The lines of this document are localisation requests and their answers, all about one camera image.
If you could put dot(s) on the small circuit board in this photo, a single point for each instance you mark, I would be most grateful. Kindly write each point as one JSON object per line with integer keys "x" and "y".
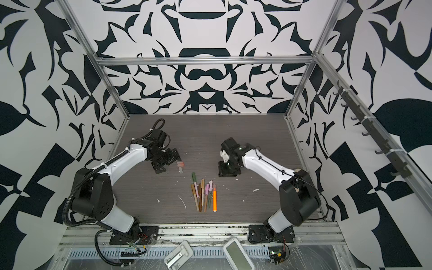
{"x": 278, "y": 254}

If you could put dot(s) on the black wall hook rail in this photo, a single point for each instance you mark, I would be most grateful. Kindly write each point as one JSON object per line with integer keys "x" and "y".
{"x": 375, "y": 130}

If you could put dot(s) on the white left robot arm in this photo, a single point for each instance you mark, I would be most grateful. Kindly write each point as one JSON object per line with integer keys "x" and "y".
{"x": 92, "y": 199}

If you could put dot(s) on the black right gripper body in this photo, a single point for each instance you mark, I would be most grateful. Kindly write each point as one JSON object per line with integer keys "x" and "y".
{"x": 224, "y": 160}

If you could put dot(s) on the white handheld device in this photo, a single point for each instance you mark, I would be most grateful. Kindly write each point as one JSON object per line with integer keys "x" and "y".
{"x": 179, "y": 256}

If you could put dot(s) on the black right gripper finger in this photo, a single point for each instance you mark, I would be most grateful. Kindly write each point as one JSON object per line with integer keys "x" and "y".
{"x": 222, "y": 169}
{"x": 234, "y": 171}

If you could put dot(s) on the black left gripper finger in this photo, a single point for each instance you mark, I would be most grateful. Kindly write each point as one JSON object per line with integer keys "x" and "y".
{"x": 158, "y": 168}
{"x": 175, "y": 157}

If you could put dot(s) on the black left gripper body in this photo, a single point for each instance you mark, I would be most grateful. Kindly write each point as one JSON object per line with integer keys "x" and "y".
{"x": 161, "y": 157}

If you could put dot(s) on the brown marker pen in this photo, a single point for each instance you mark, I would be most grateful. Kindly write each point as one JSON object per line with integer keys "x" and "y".
{"x": 199, "y": 197}

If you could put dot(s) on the orange highlighter pen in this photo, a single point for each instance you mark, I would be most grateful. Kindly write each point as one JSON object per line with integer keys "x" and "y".
{"x": 214, "y": 196}

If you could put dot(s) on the tan marker pen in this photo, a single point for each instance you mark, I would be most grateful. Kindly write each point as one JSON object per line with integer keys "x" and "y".
{"x": 195, "y": 197}

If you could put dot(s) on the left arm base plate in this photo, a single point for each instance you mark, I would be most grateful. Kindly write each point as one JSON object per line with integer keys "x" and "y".
{"x": 138, "y": 235}

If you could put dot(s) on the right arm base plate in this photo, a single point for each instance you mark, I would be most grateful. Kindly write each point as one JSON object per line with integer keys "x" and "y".
{"x": 260, "y": 234}

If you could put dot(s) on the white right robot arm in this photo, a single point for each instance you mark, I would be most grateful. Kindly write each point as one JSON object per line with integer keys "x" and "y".
{"x": 299, "y": 198}

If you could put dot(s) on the grey screen device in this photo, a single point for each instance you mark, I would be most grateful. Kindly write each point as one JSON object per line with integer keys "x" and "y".
{"x": 237, "y": 256}

